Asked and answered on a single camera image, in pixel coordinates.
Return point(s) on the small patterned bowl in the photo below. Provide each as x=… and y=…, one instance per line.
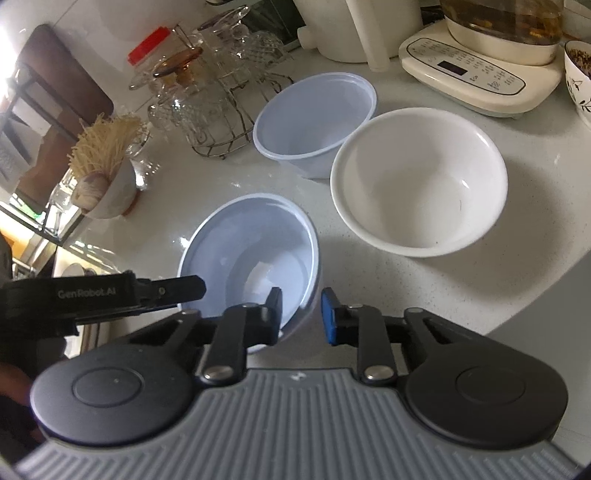
x=579, y=74

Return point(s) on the translucent plastic bowl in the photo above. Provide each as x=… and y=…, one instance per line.
x=314, y=115
x=240, y=258

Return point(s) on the cream kettle base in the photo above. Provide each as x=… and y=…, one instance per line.
x=461, y=69

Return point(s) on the brown cutting board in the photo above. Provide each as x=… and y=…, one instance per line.
x=55, y=69

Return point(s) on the black metal kitchen rack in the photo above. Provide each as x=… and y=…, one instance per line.
x=34, y=225

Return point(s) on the white ceramic bowl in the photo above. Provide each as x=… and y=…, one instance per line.
x=415, y=184

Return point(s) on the red lidded jar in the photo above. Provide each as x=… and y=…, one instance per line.
x=147, y=46

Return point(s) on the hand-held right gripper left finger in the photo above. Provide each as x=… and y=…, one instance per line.
x=276, y=314

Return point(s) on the glass kettle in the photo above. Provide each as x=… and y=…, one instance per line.
x=503, y=27

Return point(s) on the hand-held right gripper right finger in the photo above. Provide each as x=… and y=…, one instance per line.
x=328, y=318

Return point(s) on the white garlic bowl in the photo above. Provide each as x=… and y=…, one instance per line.
x=115, y=194

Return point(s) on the bundle of dried noodles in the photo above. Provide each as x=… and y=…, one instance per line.
x=104, y=143

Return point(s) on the white electric kettle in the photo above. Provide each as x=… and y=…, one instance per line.
x=351, y=32

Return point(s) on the upturned drinking glass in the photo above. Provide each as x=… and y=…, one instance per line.
x=62, y=203

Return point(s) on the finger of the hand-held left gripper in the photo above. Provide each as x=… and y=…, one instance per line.
x=180, y=288
x=120, y=313

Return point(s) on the garlic bulbs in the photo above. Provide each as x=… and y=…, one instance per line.
x=90, y=191

